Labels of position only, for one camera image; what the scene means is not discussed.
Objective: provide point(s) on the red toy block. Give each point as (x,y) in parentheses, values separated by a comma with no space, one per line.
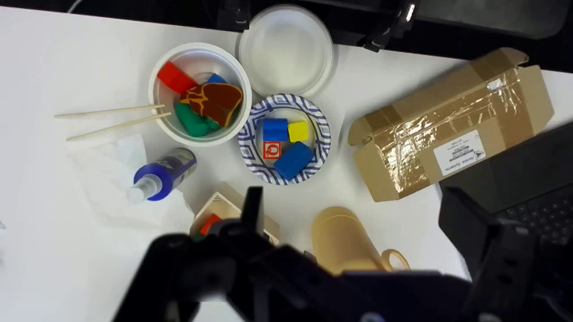
(174,80)

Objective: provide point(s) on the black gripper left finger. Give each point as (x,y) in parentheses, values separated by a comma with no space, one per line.
(179,275)

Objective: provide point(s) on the large blue block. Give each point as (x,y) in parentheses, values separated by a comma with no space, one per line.
(294,162)

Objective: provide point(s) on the blue patterned paper plate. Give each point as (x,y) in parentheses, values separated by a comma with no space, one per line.
(251,153)

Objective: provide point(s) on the yellow cube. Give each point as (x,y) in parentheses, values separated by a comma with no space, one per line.
(298,132)

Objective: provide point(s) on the red and white letter cube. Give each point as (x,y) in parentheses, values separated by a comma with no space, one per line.
(272,151)

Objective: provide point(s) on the light wooden box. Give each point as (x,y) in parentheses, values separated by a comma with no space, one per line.
(217,207)

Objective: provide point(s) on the green toy block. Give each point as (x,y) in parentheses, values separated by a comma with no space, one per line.
(190,123)

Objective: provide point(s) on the brown and orange toy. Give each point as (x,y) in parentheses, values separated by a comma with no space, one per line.
(221,101)

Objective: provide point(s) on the wooden chopstick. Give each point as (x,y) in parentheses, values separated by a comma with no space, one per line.
(108,112)
(113,128)

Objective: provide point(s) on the small blue cube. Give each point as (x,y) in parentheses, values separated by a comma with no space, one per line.
(274,130)

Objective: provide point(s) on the clear white plastic bowl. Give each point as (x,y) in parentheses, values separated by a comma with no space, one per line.
(287,51)

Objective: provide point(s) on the black laptop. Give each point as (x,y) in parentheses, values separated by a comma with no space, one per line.
(537,173)

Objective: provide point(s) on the white round bowl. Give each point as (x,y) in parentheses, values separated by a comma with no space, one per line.
(190,60)

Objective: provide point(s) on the taped cardboard box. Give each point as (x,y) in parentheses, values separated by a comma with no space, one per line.
(417,137)

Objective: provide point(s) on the small blue toy piece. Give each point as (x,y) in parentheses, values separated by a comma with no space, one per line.
(215,78)

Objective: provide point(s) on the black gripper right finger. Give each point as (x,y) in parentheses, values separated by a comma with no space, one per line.
(512,275)

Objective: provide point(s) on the tan plastic mug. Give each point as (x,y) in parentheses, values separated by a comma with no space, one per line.
(342,239)

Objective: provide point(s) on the green labelled can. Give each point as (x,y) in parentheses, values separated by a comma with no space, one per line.
(163,176)

